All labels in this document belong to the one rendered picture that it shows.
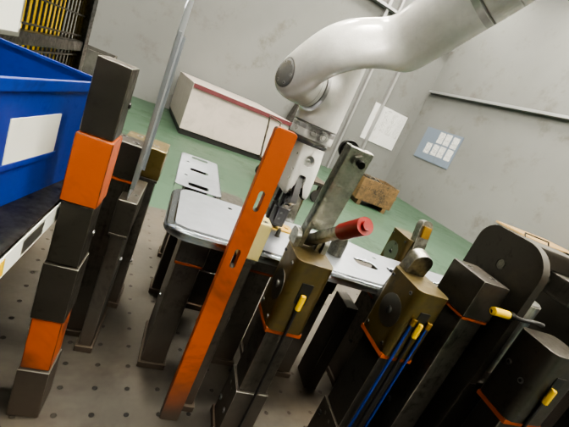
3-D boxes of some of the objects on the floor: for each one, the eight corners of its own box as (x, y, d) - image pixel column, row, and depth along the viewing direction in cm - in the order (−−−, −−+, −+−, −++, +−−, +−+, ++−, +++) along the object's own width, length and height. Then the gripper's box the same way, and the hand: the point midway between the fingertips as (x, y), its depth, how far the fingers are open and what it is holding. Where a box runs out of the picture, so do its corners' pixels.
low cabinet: (245, 138, 929) (258, 103, 905) (274, 166, 726) (293, 123, 701) (168, 109, 841) (180, 70, 816) (177, 133, 637) (194, 82, 613)
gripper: (284, 123, 75) (251, 202, 80) (303, 136, 60) (262, 233, 65) (316, 136, 77) (282, 213, 82) (342, 152, 63) (299, 245, 68)
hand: (277, 213), depth 73 cm, fingers closed, pressing on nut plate
